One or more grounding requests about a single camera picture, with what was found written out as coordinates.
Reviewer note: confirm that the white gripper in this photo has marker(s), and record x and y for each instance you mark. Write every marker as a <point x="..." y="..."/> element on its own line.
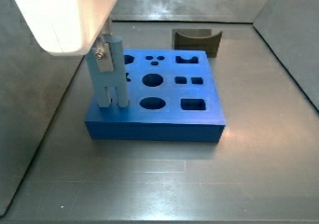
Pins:
<point x="65" y="26"/>

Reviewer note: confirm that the black curved holder stand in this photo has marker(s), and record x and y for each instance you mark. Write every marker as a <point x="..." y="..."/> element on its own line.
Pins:
<point x="196" y="39"/>

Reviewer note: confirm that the blue foam shape board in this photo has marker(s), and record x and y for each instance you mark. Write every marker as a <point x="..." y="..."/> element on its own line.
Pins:
<point x="173" y="102"/>

